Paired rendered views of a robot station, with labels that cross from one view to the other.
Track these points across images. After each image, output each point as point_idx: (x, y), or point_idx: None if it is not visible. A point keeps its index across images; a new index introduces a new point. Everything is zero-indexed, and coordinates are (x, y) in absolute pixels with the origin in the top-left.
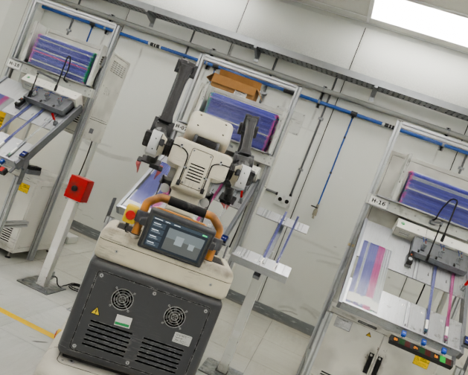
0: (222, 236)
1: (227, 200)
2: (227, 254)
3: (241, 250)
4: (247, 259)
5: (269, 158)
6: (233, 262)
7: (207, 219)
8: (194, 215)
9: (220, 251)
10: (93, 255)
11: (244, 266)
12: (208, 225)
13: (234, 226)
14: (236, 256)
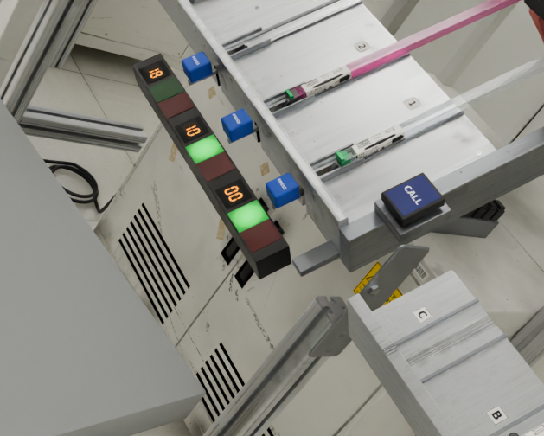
0: (405, 184)
1: None
2: None
3: (450, 307)
4: (414, 383)
5: None
6: None
7: (423, 73)
8: (377, 36)
9: (528, 269)
10: (9, 75)
11: (402, 414)
12: (405, 107)
13: None
14: (365, 328)
